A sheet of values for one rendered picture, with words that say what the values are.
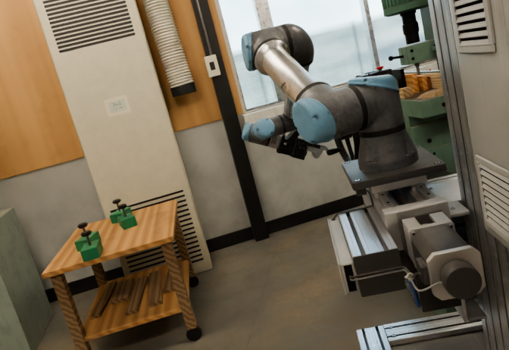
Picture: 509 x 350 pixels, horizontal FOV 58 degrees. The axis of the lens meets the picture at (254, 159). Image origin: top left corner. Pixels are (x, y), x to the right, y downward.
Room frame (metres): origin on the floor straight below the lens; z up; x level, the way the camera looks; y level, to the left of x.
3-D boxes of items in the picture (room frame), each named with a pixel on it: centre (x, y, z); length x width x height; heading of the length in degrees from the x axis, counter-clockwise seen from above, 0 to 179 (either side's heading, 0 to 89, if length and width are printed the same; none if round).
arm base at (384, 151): (1.14, -0.33, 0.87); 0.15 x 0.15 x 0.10
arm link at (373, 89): (1.14, -0.33, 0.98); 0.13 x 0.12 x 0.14; 103
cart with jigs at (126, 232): (2.18, 0.74, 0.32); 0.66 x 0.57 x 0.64; 6
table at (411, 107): (1.76, -0.60, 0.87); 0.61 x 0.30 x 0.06; 5
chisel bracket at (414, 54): (1.78, -0.73, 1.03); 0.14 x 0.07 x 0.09; 95
